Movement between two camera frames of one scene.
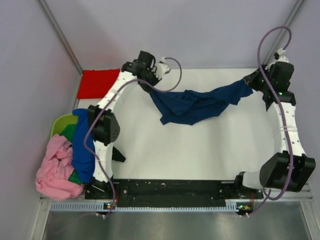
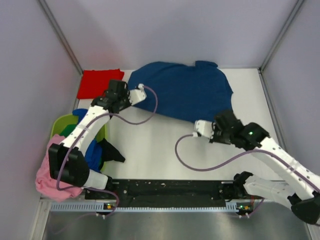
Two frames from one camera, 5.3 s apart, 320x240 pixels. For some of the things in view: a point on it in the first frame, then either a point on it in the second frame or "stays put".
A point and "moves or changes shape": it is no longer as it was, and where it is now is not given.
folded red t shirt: x=95 y=83 stays put
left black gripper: x=156 y=78 -> x=125 y=94
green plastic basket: x=61 y=121 stays put
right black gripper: x=250 y=79 -> x=215 y=127
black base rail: x=172 y=193 stays put
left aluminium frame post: x=61 y=35 stays put
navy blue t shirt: x=190 y=107 moves or changes shape
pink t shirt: x=52 y=179 stays put
